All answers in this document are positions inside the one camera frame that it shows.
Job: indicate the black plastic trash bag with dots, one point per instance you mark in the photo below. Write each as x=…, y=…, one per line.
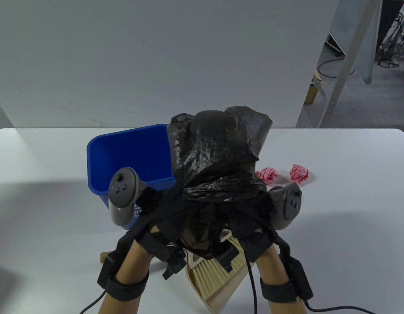
x=218, y=150

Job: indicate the pile of pink paper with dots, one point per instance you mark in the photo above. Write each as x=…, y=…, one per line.
x=269, y=175

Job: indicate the grey board panel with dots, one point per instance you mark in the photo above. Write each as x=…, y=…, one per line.
x=368, y=59

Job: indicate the beige plastic dustpan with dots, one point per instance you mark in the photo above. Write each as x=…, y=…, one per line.
x=218, y=302

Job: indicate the grey metal stand leg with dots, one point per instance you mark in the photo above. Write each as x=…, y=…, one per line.
x=346, y=65

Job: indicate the white partition board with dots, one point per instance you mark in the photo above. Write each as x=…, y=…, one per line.
x=123, y=65

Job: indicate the tan wooden block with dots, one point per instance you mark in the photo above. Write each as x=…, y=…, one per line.
x=310, y=95

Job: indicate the dark grey tracking controller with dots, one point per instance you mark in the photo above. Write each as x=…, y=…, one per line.
x=285, y=204
x=123, y=186

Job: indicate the blue recycling bin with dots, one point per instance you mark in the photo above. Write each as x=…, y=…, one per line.
x=130, y=150

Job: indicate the person's right forearm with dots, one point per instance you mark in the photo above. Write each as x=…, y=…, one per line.
x=273, y=268

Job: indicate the white table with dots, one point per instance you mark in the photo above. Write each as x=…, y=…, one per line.
x=352, y=157

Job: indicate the person's right hand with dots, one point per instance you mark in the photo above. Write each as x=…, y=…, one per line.
x=254, y=242

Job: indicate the person's left hand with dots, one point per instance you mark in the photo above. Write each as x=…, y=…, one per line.
x=156, y=209

